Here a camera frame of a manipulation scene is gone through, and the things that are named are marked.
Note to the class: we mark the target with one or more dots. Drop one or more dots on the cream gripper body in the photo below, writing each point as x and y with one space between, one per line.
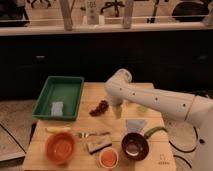
117 110

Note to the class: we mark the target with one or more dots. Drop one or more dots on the dark red grape bunch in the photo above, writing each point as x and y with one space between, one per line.
100 109

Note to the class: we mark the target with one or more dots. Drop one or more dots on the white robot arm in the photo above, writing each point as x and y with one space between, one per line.
194 109

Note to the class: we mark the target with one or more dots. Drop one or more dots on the dark purple bowl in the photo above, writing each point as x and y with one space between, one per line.
135 146

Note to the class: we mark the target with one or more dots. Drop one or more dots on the orange red bowl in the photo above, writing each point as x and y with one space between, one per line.
60 147

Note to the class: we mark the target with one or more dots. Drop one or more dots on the light green cup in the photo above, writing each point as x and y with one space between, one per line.
142 108

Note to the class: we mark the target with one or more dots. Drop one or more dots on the small orange filled cup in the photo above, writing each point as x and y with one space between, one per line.
108 158

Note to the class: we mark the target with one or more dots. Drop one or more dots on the green plastic tray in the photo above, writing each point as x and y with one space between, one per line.
65 89

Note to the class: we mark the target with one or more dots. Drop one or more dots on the yellow banana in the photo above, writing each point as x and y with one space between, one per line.
57 129

